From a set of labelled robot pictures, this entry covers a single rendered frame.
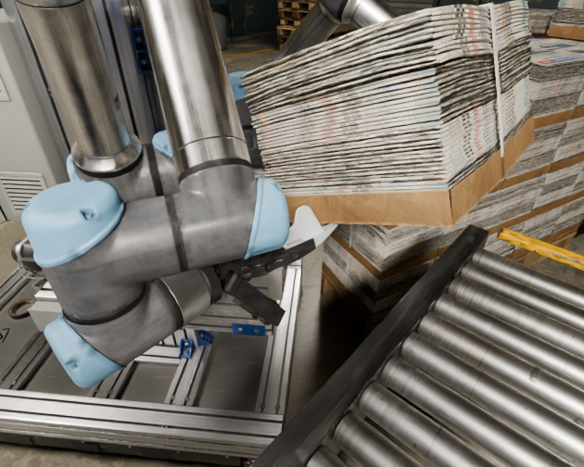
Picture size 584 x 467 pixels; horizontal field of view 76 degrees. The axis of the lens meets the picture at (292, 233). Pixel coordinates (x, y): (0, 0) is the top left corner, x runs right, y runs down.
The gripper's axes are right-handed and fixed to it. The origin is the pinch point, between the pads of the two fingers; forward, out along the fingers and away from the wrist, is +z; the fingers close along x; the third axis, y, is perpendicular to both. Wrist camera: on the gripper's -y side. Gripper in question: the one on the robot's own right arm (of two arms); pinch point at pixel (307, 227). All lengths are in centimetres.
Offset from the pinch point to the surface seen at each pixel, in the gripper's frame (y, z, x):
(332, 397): -22.7, -10.0, -5.8
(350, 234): -36, 67, 49
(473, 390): -29.4, 6.2, -19.1
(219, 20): 184, 463, 577
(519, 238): -24, 48, -15
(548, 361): -31.9, 19.4, -25.8
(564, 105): -12, 135, -7
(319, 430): -23.3, -15.0, -7.3
